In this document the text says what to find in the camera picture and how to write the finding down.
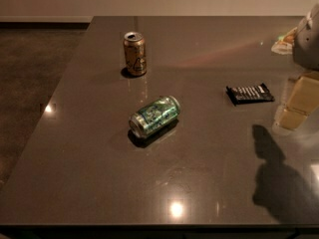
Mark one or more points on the crumpled light wrapper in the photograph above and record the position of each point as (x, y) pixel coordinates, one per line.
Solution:
(284, 44)

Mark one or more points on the gold soda can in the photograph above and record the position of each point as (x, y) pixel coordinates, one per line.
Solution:
(135, 53)

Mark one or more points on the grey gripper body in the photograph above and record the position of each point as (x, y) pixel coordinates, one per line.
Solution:
(307, 47)

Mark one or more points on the black snack bar wrapper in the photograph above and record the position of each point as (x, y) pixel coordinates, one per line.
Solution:
(249, 95)

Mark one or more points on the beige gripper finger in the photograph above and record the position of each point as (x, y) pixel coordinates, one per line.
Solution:
(301, 103)

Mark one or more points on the green soda can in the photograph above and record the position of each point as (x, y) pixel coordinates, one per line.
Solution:
(154, 116)

